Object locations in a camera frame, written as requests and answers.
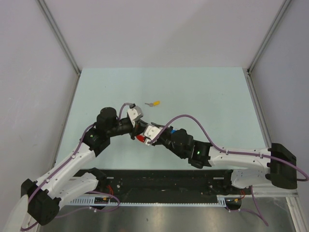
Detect red handled keyring holder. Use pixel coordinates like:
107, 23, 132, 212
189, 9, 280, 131
136, 135, 146, 143

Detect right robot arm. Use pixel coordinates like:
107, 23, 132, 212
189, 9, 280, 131
143, 125, 297, 194

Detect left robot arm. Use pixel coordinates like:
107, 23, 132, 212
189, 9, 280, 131
21, 103, 143, 225

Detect key with yellow tag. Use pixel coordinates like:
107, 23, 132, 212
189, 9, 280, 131
145, 101, 160, 107

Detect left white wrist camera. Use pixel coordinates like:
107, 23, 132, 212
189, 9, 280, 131
127, 104, 143, 127

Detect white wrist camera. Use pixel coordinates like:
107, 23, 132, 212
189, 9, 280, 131
127, 104, 143, 127
142, 124, 162, 145

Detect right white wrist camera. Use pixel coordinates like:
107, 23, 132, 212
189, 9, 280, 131
142, 124, 162, 145

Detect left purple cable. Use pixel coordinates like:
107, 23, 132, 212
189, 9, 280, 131
20, 102, 136, 230

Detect purple cable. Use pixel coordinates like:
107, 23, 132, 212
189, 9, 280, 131
20, 102, 136, 230
147, 114, 309, 227

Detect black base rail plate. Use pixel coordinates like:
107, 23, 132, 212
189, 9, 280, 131
72, 169, 242, 197

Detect white slotted cable duct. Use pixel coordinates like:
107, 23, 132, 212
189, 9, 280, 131
65, 194, 241, 208

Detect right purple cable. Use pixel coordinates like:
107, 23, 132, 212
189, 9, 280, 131
147, 114, 309, 227

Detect left aluminium frame post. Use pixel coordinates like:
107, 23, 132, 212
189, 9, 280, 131
35, 0, 81, 76

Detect aluminium frame post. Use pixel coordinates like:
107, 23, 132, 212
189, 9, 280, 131
246, 0, 293, 75
35, 0, 81, 76

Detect right aluminium frame post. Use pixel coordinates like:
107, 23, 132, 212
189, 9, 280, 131
246, 0, 293, 75

